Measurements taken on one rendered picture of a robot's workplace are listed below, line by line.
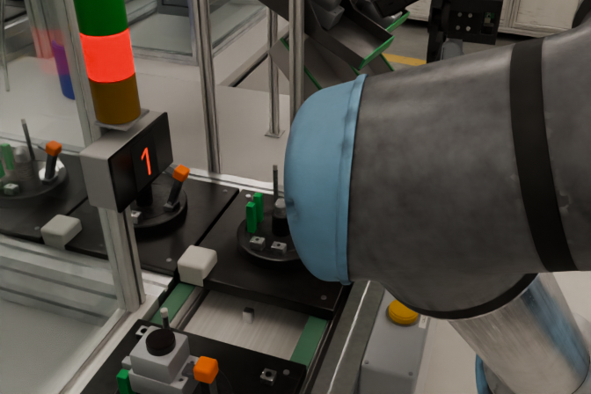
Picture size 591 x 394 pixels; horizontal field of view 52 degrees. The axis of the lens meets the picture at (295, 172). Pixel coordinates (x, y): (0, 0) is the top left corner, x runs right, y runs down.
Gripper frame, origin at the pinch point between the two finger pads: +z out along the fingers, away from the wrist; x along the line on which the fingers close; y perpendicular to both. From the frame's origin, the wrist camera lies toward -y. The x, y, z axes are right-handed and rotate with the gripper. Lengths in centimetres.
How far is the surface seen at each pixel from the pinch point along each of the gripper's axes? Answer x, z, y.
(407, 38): 375, 123, -59
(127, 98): -25.0, -5.5, -29.5
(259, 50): 101, 38, -67
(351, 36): 23.5, 1.9, -16.9
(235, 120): 51, 37, -53
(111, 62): -25.9, -10.0, -30.1
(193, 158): 30, 37, -54
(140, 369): -41.2, 16.6, -21.4
